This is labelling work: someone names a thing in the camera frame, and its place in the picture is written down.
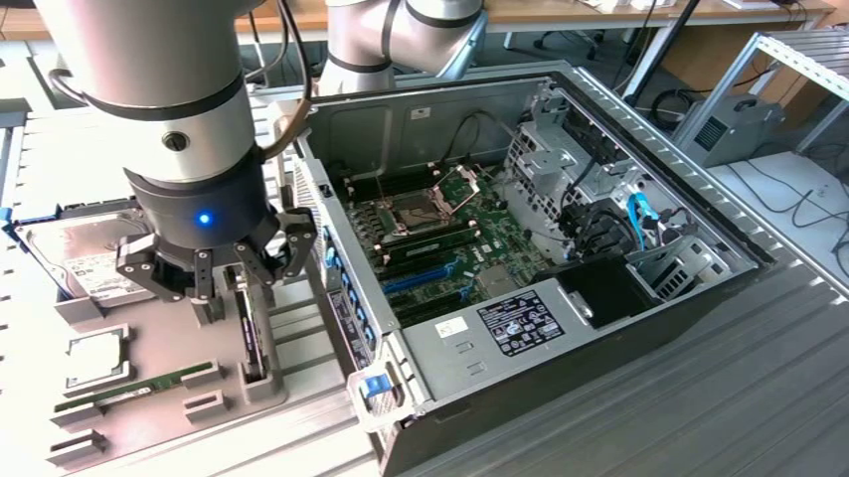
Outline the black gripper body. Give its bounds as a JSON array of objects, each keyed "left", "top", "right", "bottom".
[{"left": 121, "top": 152, "right": 277, "bottom": 252}]

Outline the black graphics card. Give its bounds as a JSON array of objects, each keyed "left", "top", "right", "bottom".
[{"left": 221, "top": 265, "right": 268, "bottom": 385}]

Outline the silver hard disk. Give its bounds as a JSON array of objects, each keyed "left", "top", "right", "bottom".
[{"left": 12, "top": 211, "right": 157, "bottom": 305}]

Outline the grey parts rack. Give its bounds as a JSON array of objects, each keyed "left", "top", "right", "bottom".
[{"left": 40, "top": 267, "right": 291, "bottom": 468}]

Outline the thin socket locking lever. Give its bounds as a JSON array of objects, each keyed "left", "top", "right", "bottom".
[{"left": 371, "top": 161, "right": 392, "bottom": 206}]

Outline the blue expansion slot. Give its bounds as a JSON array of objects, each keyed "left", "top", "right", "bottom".
[{"left": 380, "top": 265, "right": 447, "bottom": 294}]

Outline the silver CPU chip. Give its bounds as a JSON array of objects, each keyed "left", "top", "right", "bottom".
[{"left": 65, "top": 335, "right": 126, "bottom": 389}]

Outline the CPU socket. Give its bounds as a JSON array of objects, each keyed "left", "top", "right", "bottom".
[{"left": 387, "top": 191, "right": 456, "bottom": 235}]

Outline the installed black RAM stick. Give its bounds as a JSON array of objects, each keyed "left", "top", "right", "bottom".
[{"left": 381, "top": 231, "right": 480, "bottom": 260}]

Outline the green RAM stick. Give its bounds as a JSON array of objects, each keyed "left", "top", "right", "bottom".
[{"left": 52, "top": 365, "right": 217, "bottom": 413}]

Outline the metal socket cover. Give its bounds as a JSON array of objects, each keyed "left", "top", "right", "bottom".
[{"left": 427, "top": 166, "right": 483, "bottom": 218}]

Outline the open grey PC case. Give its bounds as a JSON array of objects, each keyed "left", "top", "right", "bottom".
[{"left": 264, "top": 60, "right": 778, "bottom": 477}]

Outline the grey chipset heatsink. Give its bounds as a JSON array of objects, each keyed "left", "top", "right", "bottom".
[{"left": 476, "top": 267, "right": 523, "bottom": 294}]

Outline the green motherboard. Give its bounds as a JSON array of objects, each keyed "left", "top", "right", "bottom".
[{"left": 343, "top": 163, "right": 564, "bottom": 329}]

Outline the grey power supply unit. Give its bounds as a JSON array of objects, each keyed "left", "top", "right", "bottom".
[{"left": 399, "top": 277, "right": 591, "bottom": 402}]

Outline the silver perforated drive cage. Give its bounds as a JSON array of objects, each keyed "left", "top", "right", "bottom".
[{"left": 501, "top": 81, "right": 638, "bottom": 249}]

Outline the silver disk bay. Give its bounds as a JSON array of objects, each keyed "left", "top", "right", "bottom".
[{"left": 626, "top": 236, "right": 731, "bottom": 302}]

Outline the office chair with black base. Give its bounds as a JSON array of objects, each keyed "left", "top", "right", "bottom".
[{"left": 501, "top": 28, "right": 606, "bottom": 62}]

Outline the long wooden desk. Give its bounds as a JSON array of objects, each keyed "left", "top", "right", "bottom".
[{"left": 483, "top": 0, "right": 838, "bottom": 95}]

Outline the grey control box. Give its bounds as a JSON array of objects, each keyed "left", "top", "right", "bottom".
[{"left": 688, "top": 93, "right": 787, "bottom": 168}]

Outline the white side table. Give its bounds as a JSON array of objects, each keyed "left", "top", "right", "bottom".
[{"left": 706, "top": 151, "right": 849, "bottom": 294}]

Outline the dangling black cable with plug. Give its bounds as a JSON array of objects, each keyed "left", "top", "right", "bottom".
[{"left": 245, "top": 14, "right": 268, "bottom": 93}]

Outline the black looped wire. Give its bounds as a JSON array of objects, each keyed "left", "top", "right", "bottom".
[{"left": 444, "top": 111, "right": 520, "bottom": 161}]

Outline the black power wire bundle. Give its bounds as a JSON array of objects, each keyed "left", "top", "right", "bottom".
[{"left": 559, "top": 203, "right": 631, "bottom": 259}]

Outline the blue SATA wire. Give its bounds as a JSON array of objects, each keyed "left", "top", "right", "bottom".
[{"left": 624, "top": 191, "right": 662, "bottom": 252}]

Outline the coiled black floor cable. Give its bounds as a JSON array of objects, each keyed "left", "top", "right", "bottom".
[{"left": 648, "top": 88, "right": 695, "bottom": 123}]

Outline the thin black table cable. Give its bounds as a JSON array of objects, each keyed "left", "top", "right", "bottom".
[{"left": 726, "top": 158, "right": 849, "bottom": 235}]

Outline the aluminium frame shelf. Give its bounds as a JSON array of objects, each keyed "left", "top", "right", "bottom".
[{"left": 668, "top": 27, "right": 849, "bottom": 155}]

